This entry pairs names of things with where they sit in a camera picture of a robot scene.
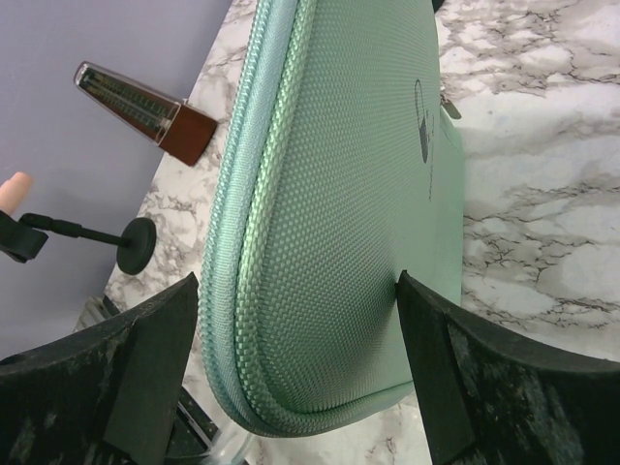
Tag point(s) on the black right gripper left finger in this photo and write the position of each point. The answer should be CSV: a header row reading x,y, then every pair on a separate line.
x,y
106,394

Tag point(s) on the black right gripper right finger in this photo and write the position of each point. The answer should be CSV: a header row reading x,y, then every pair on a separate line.
x,y
488,395

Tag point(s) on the green medicine kit case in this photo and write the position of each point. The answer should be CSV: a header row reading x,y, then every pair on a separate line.
x,y
341,170

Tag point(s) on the black round stand base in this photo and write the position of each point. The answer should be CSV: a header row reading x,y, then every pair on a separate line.
x,y
23,239

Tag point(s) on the brown metronome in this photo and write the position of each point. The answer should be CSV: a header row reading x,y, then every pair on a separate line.
x,y
173,125

